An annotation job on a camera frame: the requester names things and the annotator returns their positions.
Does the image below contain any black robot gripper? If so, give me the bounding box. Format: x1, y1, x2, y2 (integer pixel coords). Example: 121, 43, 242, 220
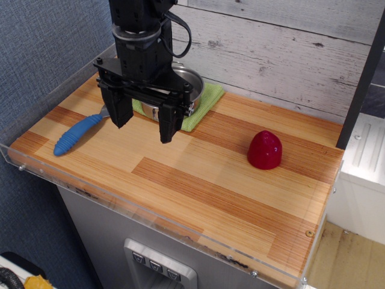
94, 26, 189, 144

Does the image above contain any small steel pot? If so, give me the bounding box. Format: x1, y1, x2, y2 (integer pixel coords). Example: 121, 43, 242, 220
139, 61, 205, 122

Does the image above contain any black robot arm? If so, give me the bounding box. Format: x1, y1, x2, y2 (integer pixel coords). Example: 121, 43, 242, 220
93, 1, 193, 143

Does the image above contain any green folded cloth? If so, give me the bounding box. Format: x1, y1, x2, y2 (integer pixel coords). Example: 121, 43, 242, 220
131, 82, 226, 133

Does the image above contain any clear acrylic table guard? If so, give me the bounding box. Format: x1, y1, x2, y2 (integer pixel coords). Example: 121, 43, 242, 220
0, 42, 345, 289

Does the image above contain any red plastic strawberry toy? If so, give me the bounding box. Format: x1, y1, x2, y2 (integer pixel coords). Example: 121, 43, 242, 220
247, 130, 283, 170

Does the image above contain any grey toy fridge cabinet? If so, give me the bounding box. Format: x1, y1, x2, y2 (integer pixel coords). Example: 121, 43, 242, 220
58, 187, 272, 288

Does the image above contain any yellow object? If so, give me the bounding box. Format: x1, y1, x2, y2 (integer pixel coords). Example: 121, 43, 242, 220
24, 275, 54, 289

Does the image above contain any white cabinet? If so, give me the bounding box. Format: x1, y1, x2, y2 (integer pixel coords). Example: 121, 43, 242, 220
326, 113, 384, 244

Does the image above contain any blue handled spoon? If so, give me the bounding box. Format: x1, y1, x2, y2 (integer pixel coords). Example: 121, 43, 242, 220
53, 105, 109, 157

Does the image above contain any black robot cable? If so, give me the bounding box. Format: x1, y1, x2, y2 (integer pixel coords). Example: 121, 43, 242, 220
156, 11, 193, 59

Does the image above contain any black vertical post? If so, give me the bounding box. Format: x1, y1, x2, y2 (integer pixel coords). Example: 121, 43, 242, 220
336, 11, 384, 149

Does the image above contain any black braided hose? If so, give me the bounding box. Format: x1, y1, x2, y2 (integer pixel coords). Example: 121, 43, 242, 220
0, 267, 25, 289

